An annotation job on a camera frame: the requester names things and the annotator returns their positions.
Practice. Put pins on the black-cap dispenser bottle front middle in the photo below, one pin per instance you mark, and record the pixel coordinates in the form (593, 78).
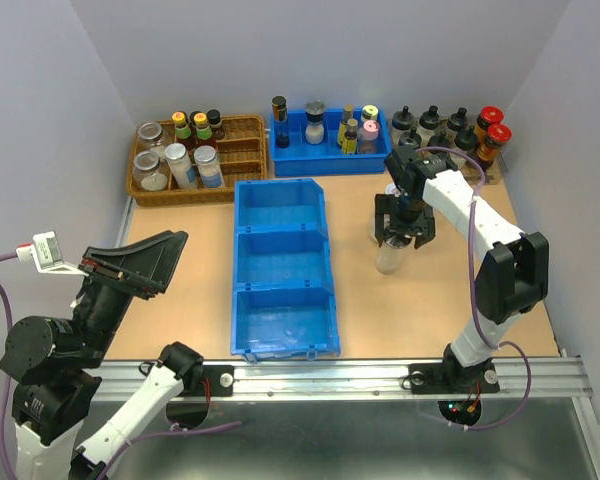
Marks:
(440, 139)

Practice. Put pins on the black-cap dispenser bottle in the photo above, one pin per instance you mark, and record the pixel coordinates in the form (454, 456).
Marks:
(401, 122)
(457, 121)
(440, 139)
(410, 138)
(465, 144)
(429, 121)

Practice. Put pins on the tall silver-lid salt jar left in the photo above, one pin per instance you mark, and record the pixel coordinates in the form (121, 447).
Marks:
(181, 166)

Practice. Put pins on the yellow-cap green-label sauce bottle right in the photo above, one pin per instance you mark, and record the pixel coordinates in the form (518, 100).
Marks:
(203, 131)

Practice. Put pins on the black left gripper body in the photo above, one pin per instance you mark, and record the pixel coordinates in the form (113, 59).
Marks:
(116, 283)

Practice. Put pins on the pink-lid jar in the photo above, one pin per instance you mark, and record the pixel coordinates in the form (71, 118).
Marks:
(367, 137)

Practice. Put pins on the tall silver-lid salt jar right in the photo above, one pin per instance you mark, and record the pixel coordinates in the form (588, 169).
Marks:
(206, 159)

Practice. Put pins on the tall black-cap grinder bottle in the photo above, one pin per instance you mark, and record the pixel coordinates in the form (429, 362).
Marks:
(281, 126)

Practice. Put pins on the yellow-cap green-label sauce bottle left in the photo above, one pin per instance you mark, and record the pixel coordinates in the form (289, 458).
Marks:
(183, 131)

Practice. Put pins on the red-lid sauce jar back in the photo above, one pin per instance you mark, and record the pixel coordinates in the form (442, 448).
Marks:
(488, 116)

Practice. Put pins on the tall silver-lid glass jar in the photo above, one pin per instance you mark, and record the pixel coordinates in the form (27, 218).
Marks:
(391, 254)

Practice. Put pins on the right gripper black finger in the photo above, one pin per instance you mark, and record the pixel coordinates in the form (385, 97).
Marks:
(383, 204)
(427, 228)

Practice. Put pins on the round glass jar in basket front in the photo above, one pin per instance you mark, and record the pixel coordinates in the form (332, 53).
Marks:
(149, 173)

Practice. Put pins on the dark-cap brown sauce bottle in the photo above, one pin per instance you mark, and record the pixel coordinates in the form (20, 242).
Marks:
(216, 124)

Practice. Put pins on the yellow-cap green-label sauce bottle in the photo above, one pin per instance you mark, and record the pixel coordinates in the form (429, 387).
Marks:
(203, 131)
(183, 131)

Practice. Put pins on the black-cap dispenser bottle front left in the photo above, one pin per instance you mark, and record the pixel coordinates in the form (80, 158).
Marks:
(410, 138)

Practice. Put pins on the blue plastic tray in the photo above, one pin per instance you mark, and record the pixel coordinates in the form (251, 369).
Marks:
(303, 159)

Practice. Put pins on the round open-top glass jar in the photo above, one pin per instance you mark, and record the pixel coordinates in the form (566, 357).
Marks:
(372, 226)

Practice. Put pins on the round glass jar in basket back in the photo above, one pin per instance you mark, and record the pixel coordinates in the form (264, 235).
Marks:
(154, 137)

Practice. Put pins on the yellow-label bottle back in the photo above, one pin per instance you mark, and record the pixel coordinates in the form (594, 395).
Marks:
(347, 114)

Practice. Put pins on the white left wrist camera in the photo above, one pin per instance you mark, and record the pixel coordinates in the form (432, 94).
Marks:
(45, 252)

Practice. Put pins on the red-lid sauce jar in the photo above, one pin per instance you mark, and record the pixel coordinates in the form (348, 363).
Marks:
(496, 137)
(488, 116)

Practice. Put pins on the red-white-lid chili jar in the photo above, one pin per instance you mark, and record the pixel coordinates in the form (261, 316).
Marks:
(391, 189)

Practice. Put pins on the tall silver-lid salt jar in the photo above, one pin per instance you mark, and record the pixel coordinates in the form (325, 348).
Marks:
(206, 159)
(181, 166)

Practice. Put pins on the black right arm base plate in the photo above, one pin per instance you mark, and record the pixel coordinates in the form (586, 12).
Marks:
(447, 378)

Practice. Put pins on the black-cap dispenser bottle back middle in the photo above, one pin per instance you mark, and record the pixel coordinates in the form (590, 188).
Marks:
(429, 121)

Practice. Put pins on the round glass jar in basket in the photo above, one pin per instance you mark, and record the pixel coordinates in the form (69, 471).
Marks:
(149, 173)
(154, 137)

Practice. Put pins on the yellow-label bottle front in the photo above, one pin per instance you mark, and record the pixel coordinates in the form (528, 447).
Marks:
(349, 142)

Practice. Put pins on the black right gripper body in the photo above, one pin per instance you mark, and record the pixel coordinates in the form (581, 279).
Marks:
(407, 214)

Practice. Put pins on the black-cap dispenser bottle front right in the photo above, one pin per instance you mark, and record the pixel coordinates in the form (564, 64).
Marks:
(465, 144)

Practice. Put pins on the red-lid sauce jar front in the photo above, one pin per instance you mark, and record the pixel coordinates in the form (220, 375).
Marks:
(496, 137)

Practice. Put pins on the black-cap dispenser bottle back right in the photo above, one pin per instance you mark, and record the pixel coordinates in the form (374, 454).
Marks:
(457, 121)

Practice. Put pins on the silver-top salt shaker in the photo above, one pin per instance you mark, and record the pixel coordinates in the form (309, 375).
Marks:
(314, 131)

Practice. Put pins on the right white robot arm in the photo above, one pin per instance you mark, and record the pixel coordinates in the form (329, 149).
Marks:
(508, 268)

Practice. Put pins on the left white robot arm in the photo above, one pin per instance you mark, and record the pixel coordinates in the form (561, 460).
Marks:
(50, 358)

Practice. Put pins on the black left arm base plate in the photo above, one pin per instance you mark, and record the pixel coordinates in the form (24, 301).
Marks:
(210, 380)

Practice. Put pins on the clear acrylic bottle rack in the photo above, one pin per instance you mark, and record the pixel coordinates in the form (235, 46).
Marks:
(472, 169)

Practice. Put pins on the green-lid jar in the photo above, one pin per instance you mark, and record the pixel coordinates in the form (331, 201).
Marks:
(369, 112)

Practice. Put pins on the blue three-compartment plastic bin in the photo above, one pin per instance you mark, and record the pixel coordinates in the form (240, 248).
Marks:
(283, 290)

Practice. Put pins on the yellow-label bottle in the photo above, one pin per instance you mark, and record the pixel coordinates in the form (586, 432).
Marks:
(347, 114)
(349, 142)

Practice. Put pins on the black-cap dispenser bottle back left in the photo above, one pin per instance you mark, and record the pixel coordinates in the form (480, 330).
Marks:
(401, 122)

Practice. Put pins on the aluminium table edge rail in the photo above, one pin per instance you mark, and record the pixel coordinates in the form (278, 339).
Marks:
(358, 380)

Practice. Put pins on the brown wicker basket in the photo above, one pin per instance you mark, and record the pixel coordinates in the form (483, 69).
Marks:
(242, 156)

